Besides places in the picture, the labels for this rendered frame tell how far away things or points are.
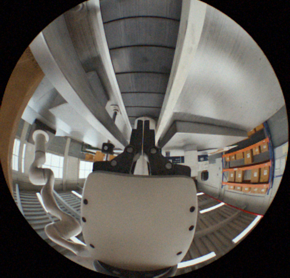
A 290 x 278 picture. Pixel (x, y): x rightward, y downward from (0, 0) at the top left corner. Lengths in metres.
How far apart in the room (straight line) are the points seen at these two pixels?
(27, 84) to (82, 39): 0.12
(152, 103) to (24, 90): 0.24
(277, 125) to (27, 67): 4.45
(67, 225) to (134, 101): 0.57
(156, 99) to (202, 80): 0.12
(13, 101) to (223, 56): 0.35
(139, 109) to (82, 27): 0.21
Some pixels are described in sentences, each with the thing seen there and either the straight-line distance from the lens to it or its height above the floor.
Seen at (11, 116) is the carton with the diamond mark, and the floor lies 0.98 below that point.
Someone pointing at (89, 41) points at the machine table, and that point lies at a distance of 0.19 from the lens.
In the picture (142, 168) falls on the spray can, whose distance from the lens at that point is 0.16.
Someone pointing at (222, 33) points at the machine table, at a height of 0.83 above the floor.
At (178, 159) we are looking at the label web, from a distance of 0.70.
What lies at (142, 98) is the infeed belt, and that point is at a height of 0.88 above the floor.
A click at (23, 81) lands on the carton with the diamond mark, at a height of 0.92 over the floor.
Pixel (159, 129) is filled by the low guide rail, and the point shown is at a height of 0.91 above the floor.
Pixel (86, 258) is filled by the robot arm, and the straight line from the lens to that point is 0.28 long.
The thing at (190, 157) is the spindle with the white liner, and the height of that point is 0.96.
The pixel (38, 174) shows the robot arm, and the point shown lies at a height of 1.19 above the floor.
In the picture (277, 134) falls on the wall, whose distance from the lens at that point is 4.27.
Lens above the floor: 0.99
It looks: 21 degrees down
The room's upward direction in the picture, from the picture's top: 177 degrees counter-clockwise
